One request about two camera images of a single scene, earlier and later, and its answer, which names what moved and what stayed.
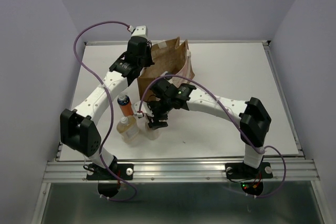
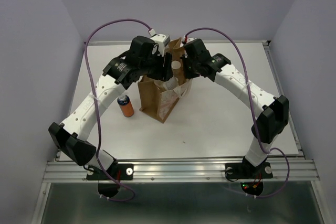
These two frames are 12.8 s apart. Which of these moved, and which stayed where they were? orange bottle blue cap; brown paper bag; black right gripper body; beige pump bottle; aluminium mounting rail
Moved: black right gripper body; brown paper bag; beige pump bottle
Stayed: orange bottle blue cap; aluminium mounting rail
